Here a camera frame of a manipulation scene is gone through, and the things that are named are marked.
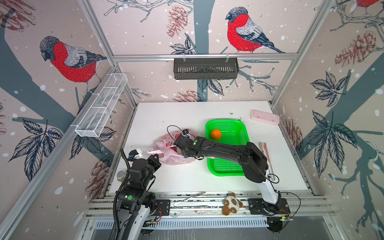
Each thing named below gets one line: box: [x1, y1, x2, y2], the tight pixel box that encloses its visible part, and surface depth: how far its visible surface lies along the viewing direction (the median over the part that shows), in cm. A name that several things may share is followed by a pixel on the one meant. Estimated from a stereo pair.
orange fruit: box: [211, 129, 221, 140], surface depth 99 cm
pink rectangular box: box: [250, 109, 280, 125], surface depth 111 cm
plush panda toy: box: [222, 192, 244, 216], surface depth 74 cm
